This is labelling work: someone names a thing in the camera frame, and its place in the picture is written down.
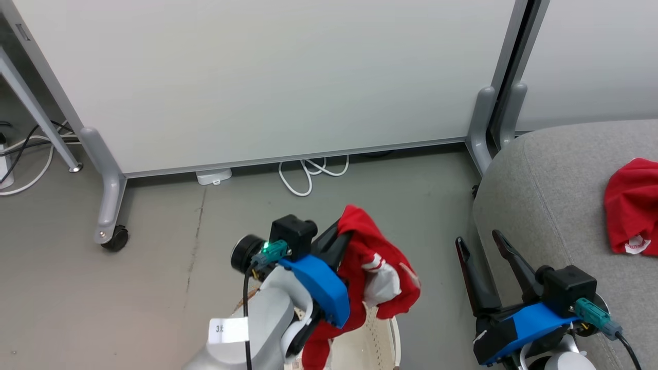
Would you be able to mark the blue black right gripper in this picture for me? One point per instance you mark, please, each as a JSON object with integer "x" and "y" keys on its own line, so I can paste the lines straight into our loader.
{"x": 524, "y": 326}

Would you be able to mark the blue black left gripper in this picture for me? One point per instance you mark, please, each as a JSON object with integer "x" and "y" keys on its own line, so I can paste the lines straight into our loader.
{"x": 318, "y": 288}

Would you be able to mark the red garment white stripes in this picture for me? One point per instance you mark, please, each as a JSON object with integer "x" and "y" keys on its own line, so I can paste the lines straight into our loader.
{"x": 360, "y": 241}

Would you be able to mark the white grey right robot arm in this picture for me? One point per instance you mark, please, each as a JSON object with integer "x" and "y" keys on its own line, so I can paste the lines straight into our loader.
{"x": 570, "y": 359}

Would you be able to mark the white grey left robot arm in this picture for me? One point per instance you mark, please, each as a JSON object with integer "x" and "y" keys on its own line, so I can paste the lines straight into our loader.
{"x": 270, "y": 313}

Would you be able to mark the grey fabric sofa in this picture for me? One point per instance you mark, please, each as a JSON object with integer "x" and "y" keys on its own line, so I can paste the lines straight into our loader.
{"x": 545, "y": 205}

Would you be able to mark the small black caster wheel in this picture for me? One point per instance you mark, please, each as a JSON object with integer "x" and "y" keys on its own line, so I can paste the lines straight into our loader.
{"x": 475, "y": 191}

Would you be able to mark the beige plastic laundry basket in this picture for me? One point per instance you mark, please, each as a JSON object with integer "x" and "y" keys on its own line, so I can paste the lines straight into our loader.
{"x": 370, "y": 344}

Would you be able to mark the white paper label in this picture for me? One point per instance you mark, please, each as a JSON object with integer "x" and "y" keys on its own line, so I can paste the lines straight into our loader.
{"x": 229, "y": 330}

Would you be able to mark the small white plastic box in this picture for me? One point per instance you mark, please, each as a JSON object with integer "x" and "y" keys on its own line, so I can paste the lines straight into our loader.
{"x": 213, "y": 176}

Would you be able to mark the red garment white label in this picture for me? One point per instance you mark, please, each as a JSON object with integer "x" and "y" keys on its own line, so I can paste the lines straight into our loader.
{"x": 632, "y": 205}

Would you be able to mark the large white partition panel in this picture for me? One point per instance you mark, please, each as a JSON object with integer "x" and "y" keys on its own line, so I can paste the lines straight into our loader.
{"x": 257, "y": 77}

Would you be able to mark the large black caster wheel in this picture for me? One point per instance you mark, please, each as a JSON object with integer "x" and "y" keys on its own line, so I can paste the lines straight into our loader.
{"x": 117, "y": 239}

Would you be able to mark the white metal table leg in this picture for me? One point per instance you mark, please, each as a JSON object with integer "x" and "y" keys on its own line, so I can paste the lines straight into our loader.
{"x": 41, "y": 121}

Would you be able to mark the white power strip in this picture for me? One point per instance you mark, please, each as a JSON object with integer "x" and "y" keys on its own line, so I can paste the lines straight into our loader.
{"x": 6, "y": 169}

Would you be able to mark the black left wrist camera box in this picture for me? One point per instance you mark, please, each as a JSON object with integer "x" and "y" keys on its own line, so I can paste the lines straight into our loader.
{"x": 293, "y": 234}

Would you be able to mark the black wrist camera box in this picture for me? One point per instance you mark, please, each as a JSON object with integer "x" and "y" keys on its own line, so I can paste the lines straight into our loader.
{"x": 568, "y": 288}
{"x": 293, "y": 234}

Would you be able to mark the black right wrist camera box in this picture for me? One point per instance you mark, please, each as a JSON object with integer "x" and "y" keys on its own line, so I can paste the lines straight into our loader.
{"x": 568, "y": 288}

